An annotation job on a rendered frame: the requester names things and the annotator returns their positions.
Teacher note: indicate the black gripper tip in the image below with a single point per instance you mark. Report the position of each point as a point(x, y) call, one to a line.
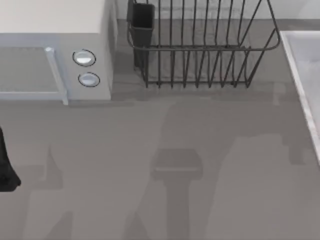
point(6, 172)

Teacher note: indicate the white sink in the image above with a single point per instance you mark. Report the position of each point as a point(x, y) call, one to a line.
point(303, 65)

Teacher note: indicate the black utensil cup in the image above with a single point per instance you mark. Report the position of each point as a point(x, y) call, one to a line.
point(141, 22)

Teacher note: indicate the pale microwave oven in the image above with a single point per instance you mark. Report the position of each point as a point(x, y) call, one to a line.
point(50, 17)

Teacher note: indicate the microwave glass door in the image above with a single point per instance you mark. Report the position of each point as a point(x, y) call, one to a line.
point(25, 70)

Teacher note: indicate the silver microwave knob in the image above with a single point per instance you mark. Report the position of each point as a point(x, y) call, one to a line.
point(89, 79)
point(84, 58)

